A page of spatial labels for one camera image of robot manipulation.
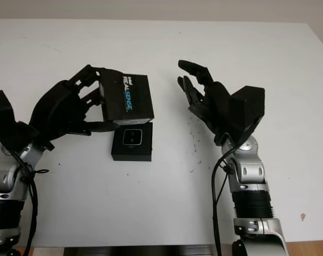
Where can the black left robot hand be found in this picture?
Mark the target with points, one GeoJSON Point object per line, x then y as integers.
{"type": "Point", "coordinates": [59, 106]}

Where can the black RealSense box lid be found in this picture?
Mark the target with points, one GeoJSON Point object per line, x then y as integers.
{"type": "Point", "coordinates": [129, 98]}

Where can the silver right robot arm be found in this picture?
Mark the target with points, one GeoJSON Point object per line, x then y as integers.
{"type": "Point", "coordinates": [252, 181]}

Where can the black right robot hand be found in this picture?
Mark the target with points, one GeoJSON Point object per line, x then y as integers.
{"type": "Point", "coordinates": [217, 106]}

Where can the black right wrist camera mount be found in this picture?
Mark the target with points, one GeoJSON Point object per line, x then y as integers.
{"type": "Point", "coordinates": [249, 112]}

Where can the black camera box base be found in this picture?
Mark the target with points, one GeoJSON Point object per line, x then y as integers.
{"type": "Point", "coordinates": [132, 154]}

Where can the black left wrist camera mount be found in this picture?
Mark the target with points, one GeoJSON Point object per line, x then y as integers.
{"type": "Point", "coordinates": [6, 120]}

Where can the small silver depth camera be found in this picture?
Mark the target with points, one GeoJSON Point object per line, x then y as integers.
{"type": "Point", "coordinates": [132, 137]}

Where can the dark robot torso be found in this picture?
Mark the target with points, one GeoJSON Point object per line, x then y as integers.
{"type": "Point", "coordinates": [140, 250]}

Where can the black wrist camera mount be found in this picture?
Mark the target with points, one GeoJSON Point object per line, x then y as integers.
{"type": "Point", "coordinates": [249, 112]}
{"type": "Point", "coordinates": [6, 120]}

